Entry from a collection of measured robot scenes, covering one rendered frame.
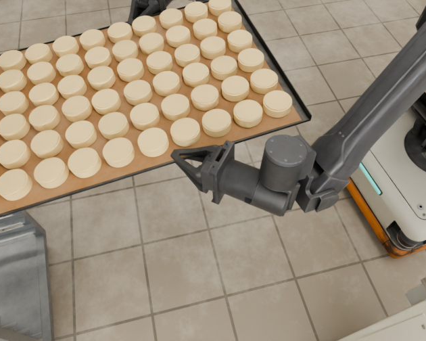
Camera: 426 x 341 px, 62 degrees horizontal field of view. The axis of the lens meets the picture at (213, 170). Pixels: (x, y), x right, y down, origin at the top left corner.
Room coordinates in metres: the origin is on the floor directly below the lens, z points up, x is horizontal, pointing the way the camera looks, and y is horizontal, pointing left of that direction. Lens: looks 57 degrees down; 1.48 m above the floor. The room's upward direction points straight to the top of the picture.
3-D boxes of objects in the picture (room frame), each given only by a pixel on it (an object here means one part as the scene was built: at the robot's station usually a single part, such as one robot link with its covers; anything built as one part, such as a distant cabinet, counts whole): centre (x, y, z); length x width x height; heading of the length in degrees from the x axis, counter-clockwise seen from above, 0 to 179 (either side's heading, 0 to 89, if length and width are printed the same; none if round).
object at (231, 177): (0.29, -0.04, 1.00); 0.07 x 0.07 x 0.10; 63
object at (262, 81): (0.49, -0.09, 1.02); 0.05 x 0.05 x 0.02
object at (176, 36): (0.63, 0.07, 1.02); 0.05 x 0.05 x 0.02
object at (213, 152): (0.33, 0.03, 0.99); 0.09 x 0.07 x 0.07; 63
